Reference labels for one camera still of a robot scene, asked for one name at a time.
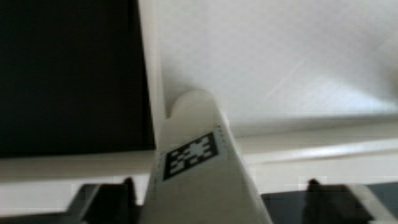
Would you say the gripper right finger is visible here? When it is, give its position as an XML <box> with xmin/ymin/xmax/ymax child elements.
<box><xmin>261</xmin><ymin>179</ymin><xmax>398</xmax><ymax>224</ymax></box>

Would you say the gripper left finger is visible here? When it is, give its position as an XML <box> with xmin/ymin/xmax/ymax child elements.
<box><xmin>61</xmin><ymin>178</ymin><xmax>141</xmax><ymax>224</ymax></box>

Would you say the white desk top tray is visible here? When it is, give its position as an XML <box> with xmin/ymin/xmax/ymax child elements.
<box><xmin>0</xmin><ymin>0</ymin><xmax>398</xmax><ymax>223</ymax></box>

